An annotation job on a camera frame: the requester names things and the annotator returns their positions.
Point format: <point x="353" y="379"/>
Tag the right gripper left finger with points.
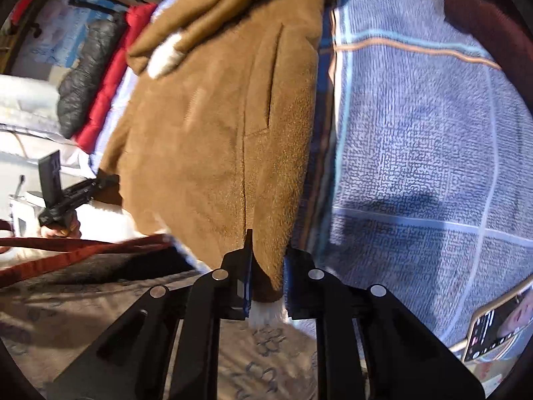
<point x="166" y="342"/>

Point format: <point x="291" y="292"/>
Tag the maroon puffer jacket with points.
<point x="504" y="29"/>

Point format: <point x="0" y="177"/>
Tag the purple plaid bed sheet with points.
<point x="420" y="164"/>

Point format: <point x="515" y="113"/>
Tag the person's left hand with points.
<point x="71" y="230"/>

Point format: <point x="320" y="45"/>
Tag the dark grey puffer jacket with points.
<point x="80" y="86"/>

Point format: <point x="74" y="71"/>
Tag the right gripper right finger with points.
<point x="369" y="345"/>

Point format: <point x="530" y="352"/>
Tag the brown suede shearling coat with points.
<point x="213" y="145"/>

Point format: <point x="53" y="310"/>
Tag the red puffer jacket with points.
<point x="137" y="17"/>

